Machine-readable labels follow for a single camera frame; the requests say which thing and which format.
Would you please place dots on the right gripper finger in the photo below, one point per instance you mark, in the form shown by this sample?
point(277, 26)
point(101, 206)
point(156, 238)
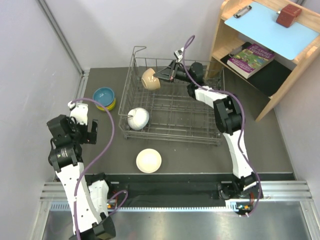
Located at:
point(168, 70)
point(163, 76)

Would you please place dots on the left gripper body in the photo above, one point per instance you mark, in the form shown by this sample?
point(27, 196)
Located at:
point(79, 132)

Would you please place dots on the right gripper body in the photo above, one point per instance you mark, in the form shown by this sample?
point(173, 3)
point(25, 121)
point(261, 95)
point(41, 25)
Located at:
point(179, 73)

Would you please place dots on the tan speckled bowl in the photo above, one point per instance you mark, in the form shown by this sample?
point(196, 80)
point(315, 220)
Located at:
point(149, 81)

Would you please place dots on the white bowl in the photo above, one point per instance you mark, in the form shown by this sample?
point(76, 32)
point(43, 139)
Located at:
point(138, 118)

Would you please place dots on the cream bowl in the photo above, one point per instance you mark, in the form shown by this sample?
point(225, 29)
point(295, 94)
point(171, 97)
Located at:
point(148, 161)

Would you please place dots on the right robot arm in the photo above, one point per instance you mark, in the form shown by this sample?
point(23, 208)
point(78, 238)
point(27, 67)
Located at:
point(229, 119)

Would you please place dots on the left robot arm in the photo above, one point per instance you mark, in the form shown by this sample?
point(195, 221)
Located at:
point(87, 199)

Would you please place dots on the yellow-green bowl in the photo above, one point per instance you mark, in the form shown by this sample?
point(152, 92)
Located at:
point(110, 107)

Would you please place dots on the blue bowl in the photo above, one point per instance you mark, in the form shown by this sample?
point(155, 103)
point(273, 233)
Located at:
point(104, 95)

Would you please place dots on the purple green book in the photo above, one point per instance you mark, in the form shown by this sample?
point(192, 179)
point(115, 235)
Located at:
point(250, 60)

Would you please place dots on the light blue clipboard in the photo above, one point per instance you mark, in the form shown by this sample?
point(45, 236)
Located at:
point(259, 24)

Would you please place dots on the aluminium corner profile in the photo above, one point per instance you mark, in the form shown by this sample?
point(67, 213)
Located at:
point(60, 35)

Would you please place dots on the red-brown box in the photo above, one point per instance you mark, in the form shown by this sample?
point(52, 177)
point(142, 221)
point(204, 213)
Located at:
point(288, 15)

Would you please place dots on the wooden shelf unit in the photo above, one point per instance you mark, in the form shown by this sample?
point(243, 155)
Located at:
point(226, 39)

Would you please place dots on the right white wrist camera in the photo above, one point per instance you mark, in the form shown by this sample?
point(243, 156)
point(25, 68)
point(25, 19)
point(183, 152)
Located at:
point(179, 55)

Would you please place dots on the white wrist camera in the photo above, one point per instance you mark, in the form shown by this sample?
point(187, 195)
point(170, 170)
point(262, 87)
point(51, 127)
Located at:
point(179, 55)
point(79, 111)

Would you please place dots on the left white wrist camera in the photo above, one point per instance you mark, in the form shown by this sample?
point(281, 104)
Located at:
point(79, 111)

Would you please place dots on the grey wire dish rack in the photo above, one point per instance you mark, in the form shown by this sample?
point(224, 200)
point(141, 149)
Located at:
point(173, 114)

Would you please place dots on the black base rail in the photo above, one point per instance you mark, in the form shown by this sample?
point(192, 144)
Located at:
point(175, 190)

